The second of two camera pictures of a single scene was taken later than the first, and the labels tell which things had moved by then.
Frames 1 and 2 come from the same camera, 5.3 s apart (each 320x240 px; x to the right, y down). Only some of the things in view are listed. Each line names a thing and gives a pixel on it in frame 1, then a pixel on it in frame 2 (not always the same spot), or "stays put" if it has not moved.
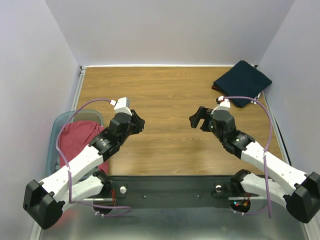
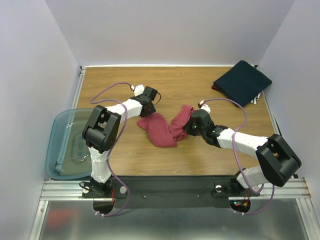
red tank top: [77, 135] -> [163, 132]
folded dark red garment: [216, 88] stays put
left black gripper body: [135, 127] -> [152, 110]
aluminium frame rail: [75, 100] stays put
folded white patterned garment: [256, 97] stays put
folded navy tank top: [242, 79] stays put
